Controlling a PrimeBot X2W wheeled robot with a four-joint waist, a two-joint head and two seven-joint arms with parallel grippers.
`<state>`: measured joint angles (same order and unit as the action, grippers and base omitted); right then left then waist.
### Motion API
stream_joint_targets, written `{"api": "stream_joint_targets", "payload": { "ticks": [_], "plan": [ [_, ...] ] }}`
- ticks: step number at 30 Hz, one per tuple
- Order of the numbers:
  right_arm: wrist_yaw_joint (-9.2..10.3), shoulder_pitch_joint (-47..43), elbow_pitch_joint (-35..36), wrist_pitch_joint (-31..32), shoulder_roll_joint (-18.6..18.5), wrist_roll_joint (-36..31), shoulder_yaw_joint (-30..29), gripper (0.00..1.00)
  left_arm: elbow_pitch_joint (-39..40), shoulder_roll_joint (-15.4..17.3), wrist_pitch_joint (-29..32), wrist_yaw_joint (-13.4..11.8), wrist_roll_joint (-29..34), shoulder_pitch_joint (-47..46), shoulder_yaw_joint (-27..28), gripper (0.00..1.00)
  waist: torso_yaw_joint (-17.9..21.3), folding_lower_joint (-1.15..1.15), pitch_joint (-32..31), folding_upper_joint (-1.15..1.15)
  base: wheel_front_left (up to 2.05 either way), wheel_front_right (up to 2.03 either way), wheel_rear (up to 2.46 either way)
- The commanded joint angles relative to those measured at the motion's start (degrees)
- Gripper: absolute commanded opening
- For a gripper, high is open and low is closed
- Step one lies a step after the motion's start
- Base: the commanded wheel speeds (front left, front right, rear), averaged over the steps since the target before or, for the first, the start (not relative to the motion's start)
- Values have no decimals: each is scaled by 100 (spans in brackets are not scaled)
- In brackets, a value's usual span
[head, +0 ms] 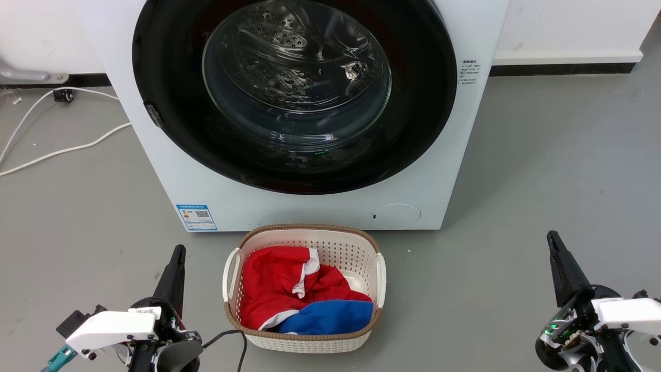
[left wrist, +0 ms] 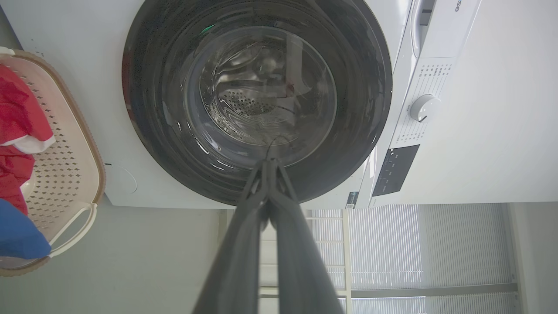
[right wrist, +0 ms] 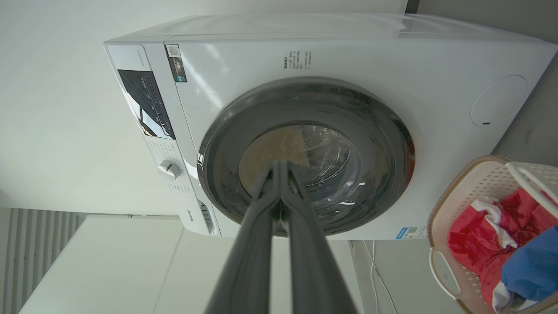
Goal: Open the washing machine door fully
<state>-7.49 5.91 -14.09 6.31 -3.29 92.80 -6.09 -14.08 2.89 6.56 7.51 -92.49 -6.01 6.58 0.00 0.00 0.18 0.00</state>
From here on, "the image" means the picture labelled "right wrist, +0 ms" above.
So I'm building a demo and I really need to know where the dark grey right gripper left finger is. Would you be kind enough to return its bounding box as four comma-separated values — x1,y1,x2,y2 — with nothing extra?
205,160,281,314

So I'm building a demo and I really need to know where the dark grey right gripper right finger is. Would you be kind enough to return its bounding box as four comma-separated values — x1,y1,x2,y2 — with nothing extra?
281,160,359,314

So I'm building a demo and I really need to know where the round dark washer door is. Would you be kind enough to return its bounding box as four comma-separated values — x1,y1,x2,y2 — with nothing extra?
197,78,415,238

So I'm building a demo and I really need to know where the white front-load washing machine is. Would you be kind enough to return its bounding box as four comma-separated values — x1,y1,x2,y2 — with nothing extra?
104,13,558,240

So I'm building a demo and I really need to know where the blue energy label sticker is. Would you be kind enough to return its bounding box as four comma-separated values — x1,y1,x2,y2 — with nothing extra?
396,226,429,239

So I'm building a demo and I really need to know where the white round control knob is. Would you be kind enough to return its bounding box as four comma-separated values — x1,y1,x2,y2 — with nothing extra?
158,160,181,181

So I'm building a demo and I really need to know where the white low cabinet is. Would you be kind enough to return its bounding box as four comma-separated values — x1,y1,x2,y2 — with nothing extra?
20,215,364,314

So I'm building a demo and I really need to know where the red garment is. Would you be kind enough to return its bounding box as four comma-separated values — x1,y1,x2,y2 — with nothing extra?
448,188,558,306

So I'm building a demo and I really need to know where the beige perforated laundry basket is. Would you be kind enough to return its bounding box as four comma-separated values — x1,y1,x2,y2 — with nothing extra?
427,156,558,314

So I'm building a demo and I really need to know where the white garment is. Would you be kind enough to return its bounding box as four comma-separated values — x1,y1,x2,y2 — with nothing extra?
471,198,541,312

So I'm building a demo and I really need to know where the black QR code sticker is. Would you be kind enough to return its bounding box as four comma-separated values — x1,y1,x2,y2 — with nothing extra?
166,44,188,83

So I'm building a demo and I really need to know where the blue garment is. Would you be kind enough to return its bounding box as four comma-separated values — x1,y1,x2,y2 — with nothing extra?
501,225,558,301

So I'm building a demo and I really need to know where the white ribbed wall panel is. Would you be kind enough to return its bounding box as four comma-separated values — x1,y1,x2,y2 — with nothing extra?
0,208,85,314

